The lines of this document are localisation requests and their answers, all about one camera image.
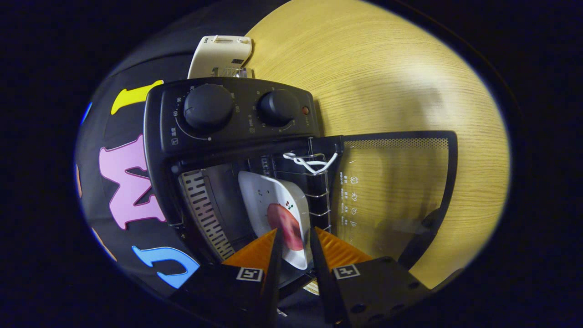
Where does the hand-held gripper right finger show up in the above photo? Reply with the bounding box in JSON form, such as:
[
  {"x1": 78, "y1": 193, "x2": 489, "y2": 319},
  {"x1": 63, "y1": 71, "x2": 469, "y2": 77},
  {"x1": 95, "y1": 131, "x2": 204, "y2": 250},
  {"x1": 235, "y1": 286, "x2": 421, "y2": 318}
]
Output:
[{"x1": 310, "y1": 226, "x2": 431, "y2": 326}]

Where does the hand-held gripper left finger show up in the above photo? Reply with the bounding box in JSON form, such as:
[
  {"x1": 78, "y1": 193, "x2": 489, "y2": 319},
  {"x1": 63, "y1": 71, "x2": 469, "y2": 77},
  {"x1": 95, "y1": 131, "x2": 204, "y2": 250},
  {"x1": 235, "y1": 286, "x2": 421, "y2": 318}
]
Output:
[{"x1": 171, "y1": 228, "x2": 284, "y2": 328}]

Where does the pink round meat slice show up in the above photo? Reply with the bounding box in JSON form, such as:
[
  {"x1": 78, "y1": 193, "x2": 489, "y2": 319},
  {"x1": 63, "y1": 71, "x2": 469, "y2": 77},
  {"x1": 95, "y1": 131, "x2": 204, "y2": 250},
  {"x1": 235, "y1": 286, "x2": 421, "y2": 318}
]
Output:
[{"x1": 266, "y1": 203, "x2": 305, "y2": 251}]

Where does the white square plate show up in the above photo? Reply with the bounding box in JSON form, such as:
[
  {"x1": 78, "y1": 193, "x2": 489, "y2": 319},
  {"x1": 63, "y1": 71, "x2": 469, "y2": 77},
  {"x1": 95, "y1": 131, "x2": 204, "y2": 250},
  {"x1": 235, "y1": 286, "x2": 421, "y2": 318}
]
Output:
[{"x1": 238, "y1": 171, "x2": 312, "y2": 270}]

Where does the black toaster oven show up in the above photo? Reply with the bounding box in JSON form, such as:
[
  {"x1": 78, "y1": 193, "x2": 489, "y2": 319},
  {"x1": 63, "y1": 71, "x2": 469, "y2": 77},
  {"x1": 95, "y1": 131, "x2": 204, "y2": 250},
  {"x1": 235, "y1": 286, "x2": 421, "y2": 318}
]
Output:
[{"x1": 143, "y1": 77, "x2": 458, "y2": 301}]

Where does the white bread toaster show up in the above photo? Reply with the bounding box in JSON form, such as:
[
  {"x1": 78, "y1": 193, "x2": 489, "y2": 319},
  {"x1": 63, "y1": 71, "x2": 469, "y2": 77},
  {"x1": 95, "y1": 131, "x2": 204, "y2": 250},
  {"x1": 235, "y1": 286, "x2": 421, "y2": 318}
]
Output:
[{"x1": 187, "y1": 35, "x2": 254, "y2": 80}]

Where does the oven wire rack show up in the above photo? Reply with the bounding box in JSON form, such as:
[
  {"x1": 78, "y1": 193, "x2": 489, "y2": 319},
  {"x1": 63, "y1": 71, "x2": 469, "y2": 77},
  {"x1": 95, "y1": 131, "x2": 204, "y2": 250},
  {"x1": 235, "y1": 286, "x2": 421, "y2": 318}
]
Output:
[{"x1": 260, "y1": 153, "x2": 331, "y2": 233}]

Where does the white string tie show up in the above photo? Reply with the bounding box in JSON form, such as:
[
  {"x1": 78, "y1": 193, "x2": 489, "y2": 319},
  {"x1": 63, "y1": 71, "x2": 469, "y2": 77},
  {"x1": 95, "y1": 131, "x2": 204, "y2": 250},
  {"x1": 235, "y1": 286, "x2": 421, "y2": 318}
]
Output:
[{"x1": 283, "y1": 152, "x2": 339, "y2": 175}]

